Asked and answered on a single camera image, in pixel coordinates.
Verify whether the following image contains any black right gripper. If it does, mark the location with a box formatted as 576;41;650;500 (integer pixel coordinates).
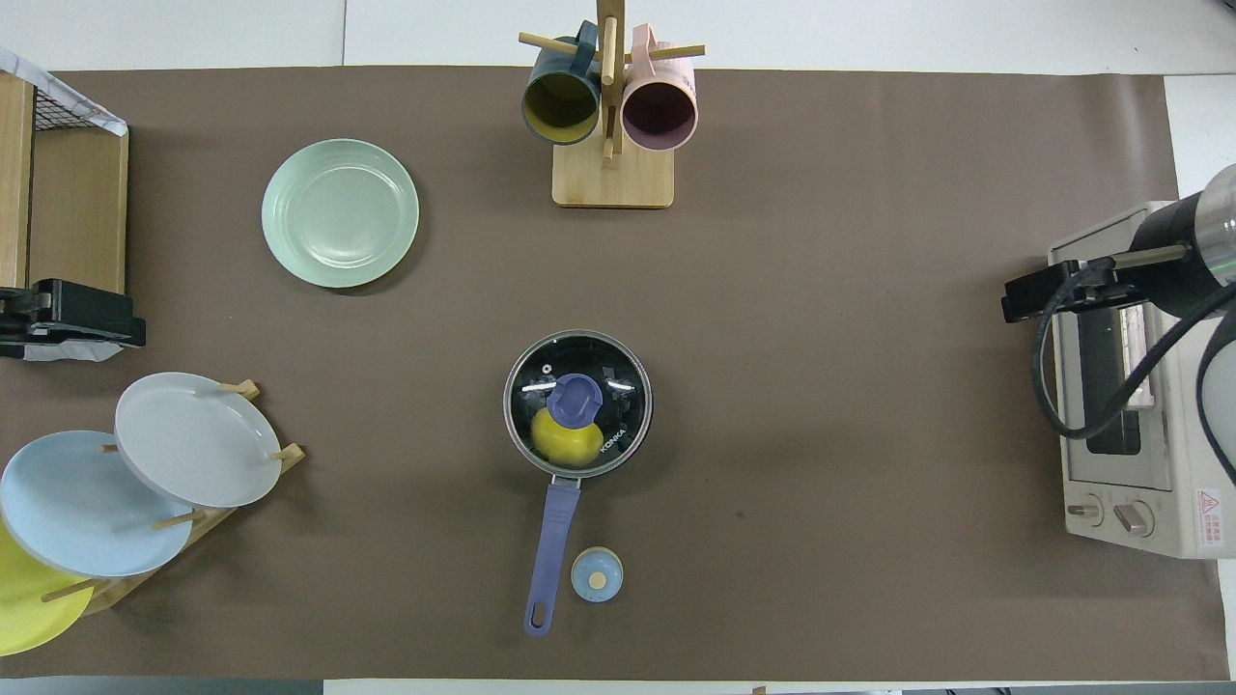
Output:
1001;257;1142;325

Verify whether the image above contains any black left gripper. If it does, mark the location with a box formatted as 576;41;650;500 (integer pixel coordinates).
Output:
0;279;147;360

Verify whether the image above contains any glass lid purple knob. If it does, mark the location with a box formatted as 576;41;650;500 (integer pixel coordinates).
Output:
502;329;655;479

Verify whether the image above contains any grey plate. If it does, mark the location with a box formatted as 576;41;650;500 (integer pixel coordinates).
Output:
114;372;284;510

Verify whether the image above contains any light blue plate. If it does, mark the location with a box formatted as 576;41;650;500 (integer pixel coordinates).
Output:
0;431;194;578

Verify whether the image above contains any wooden plate rack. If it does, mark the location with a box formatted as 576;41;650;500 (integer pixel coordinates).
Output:
39;379;306;617

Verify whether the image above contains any light green plate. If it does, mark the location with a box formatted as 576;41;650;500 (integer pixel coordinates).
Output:
261;138;421;290

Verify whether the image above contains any yellow plate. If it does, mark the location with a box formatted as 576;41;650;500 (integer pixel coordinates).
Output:
0;521;95;657

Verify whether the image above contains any white patterned cloth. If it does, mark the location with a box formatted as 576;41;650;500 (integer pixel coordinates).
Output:
21;338;126;364
0;46;128;137

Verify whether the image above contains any wooden crate shelf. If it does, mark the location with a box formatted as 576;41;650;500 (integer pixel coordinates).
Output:
0;72;129;295

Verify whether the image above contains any beige toaster oven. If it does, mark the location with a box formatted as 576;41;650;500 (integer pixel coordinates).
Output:
1048;200;1236;561

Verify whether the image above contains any brown table mat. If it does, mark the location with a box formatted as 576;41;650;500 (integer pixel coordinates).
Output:
0;66;1229;681

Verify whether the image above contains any pink mug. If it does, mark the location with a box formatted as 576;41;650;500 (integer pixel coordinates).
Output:
621;24;699;153

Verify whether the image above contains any wooden mug tree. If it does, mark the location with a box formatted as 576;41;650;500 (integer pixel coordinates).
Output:
519;0;706;209

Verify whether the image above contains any dark teal mug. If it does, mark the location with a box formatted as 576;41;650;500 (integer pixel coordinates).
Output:
521;21;604;147

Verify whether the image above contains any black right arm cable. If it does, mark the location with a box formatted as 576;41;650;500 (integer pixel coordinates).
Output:
1031;244;1236;441

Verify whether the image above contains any black wire mesh basket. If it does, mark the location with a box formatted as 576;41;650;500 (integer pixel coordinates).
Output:
32;82;125;136

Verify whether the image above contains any black pot purple handle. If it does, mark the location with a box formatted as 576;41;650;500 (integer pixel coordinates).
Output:
502;329;655;638

